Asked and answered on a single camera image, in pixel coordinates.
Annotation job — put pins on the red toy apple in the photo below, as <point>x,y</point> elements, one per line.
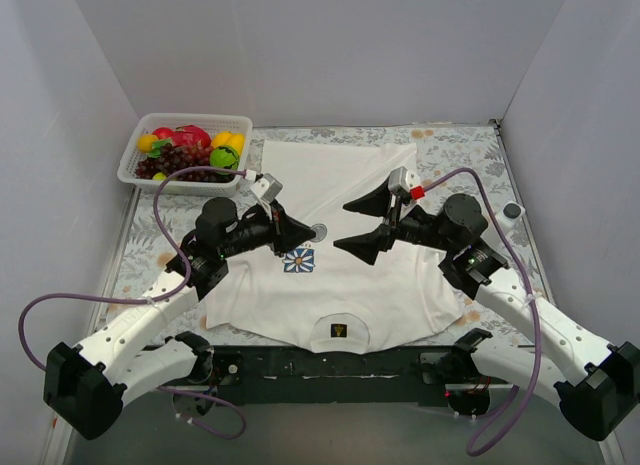
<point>164,133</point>

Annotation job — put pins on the white plastic basket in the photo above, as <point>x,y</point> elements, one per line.
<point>163,143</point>

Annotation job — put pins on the aluminium frame rail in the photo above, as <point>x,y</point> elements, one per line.
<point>129,377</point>

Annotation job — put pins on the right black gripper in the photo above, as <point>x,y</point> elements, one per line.
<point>391,224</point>

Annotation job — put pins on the white cylindrical bottle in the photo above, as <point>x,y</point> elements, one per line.
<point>509,216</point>

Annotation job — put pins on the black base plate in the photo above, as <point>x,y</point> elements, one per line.
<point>261,375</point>

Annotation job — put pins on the pink dragon fruit toy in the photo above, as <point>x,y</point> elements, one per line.
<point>191,136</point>

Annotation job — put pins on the purple toy grapes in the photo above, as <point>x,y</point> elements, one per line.
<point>169,159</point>

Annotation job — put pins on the orange toy fruit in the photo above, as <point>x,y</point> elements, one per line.
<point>145,143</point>

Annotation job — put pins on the yellow toy bell pepper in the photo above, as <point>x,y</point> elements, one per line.
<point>235,141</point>

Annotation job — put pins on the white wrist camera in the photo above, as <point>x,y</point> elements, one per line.
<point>405,184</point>
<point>265,188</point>

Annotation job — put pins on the yellow-green toy lemon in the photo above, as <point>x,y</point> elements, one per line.
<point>160,176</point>

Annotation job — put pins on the green toy watermelon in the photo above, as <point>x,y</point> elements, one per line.
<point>224,157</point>

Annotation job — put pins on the round painted brooch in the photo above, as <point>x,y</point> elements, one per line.
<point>320,232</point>

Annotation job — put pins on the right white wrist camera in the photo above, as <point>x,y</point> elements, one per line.
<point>405,184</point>

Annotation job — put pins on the white t-shirt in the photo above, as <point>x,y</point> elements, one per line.
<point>317,296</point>

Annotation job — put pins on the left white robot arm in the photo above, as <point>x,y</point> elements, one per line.
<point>219,233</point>

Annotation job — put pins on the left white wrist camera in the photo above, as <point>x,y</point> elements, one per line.
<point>265,188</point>

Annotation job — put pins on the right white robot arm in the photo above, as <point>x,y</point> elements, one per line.
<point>594,383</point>

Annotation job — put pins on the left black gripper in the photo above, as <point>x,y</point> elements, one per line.
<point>275,227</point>

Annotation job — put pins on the floral table mat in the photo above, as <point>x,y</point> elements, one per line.
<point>440,149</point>

